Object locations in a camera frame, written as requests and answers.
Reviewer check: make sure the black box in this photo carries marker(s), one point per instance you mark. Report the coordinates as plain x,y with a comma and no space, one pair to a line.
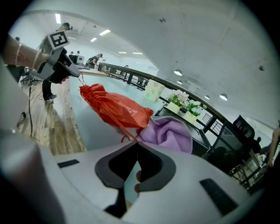
201,142

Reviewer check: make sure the person's right hand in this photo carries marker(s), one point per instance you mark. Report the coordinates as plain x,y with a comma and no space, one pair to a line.
138,179

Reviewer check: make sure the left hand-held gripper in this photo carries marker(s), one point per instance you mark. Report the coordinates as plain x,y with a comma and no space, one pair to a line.
58,40

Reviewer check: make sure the person's left hand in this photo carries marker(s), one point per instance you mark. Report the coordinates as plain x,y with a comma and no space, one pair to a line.
65,81

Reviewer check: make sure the cream patterned bucket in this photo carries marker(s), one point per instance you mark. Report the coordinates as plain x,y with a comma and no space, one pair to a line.
154,90

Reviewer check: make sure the purple cloth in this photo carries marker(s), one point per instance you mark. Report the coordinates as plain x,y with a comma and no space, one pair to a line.
168,135

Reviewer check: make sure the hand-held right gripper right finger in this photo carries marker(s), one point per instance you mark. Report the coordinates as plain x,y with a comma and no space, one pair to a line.
186,186

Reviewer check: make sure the person's left forearm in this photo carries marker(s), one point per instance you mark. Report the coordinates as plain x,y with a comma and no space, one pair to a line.
26,57

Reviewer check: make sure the ceiling strip light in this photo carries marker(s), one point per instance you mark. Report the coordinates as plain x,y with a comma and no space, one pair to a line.
58,18
104,32

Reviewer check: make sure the black office chair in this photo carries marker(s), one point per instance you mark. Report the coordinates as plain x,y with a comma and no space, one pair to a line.
229,144

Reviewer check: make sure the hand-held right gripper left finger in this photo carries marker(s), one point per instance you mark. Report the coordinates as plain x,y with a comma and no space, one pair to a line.
87,175

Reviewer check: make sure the black metal railing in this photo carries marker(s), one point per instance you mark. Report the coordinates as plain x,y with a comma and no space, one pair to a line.
131,71

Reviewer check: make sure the wooden side table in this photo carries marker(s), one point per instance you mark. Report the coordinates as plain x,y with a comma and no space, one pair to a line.
94,72

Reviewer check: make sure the pink flowers in cream pot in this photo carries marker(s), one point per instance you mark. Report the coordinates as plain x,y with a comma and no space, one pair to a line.
173,107

